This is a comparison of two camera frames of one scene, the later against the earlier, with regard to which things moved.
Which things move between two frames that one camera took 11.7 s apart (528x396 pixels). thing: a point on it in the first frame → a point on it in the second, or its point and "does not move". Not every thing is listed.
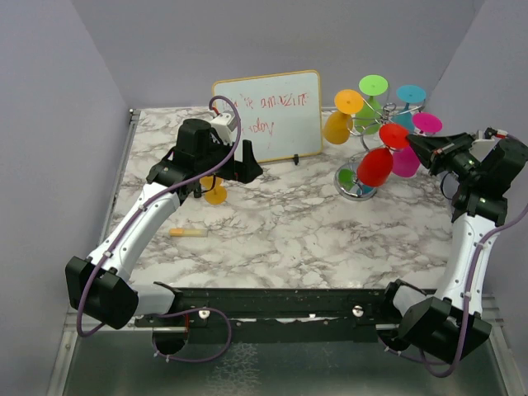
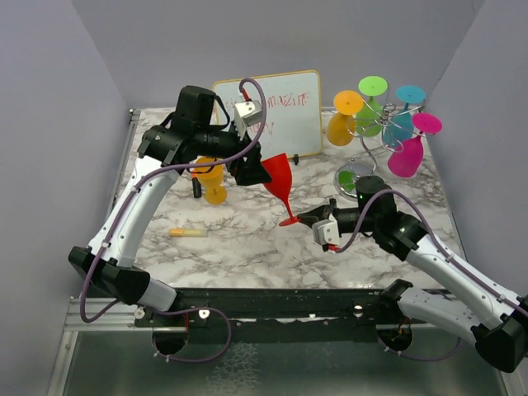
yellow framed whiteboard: (280, 114) does not move
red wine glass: (374, 166) → (279, 170)
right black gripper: (423, 146) → (321, 212)
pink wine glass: (404, 162) does not move
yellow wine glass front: (218, 195) does not move
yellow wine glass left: (337, 124) does not move
